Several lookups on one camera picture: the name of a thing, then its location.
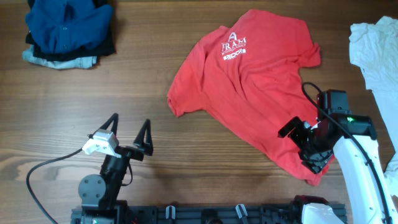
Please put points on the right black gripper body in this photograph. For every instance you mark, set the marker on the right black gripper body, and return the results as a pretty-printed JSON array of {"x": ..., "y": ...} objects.
[{"x": 312, "y": 150}]

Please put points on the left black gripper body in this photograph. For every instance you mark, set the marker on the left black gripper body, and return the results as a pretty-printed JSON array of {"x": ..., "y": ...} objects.
[{"x": 132, "y": 152}]

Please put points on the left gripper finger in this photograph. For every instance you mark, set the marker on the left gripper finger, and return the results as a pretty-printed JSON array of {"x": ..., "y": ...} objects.
[
  {"x": 113, "y": 121},
  {"x": 143, "y": 140}
]

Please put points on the red printed t-shirt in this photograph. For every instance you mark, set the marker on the red printed t-shirt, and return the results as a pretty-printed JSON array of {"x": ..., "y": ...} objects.
[{"x": 247, "y": 77}]

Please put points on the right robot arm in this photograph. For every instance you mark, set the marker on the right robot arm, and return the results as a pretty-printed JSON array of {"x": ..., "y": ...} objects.
[{"x": 352, "y": 141}]

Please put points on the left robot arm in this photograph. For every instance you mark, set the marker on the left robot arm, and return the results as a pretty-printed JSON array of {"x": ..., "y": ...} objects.
[{"x": 99, "y": 192}]

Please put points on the black folded garment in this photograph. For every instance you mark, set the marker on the black folded garment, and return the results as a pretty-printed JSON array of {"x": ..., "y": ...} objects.
[{"x": 104, "y": 49}]

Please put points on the light grey folded garment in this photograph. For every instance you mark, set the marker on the light grey folded garment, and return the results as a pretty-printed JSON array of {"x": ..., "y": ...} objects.
[{"x": 82, "y": 62}]

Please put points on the white t-shirt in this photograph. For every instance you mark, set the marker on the white t-shirt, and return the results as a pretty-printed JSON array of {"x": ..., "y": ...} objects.
[{"x": 373, "y": 48}]

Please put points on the left white rail clip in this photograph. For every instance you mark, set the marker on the left white rail clip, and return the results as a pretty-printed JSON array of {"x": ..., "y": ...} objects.
[{"x": 170, "y": 212}]

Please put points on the white rail clip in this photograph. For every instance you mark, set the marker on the white rail clip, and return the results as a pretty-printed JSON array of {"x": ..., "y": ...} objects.
[
  {"x": 170, "y": 212},
  {"x": 241, "y": 211}
]

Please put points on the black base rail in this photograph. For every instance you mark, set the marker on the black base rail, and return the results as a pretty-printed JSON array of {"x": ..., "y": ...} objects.
[{"x": 268, "y": 213}]

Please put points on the right white rail clip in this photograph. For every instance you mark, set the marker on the right white rail clip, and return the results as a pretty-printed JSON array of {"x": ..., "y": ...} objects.
[{"x": 241, "y": 211}]

